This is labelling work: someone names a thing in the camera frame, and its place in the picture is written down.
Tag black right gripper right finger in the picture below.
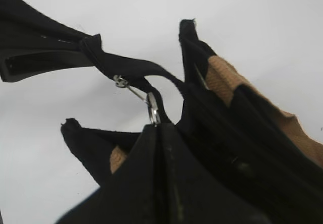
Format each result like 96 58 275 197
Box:
159 124 270 224

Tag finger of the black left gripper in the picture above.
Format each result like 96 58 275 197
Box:
1 49 93 82

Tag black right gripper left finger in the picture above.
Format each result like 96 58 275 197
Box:
59 123 162 223

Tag black tote bag tan handles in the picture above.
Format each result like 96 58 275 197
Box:
1 0 322 223

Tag silver zipper pull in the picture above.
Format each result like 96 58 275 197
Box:
113 75 161 127

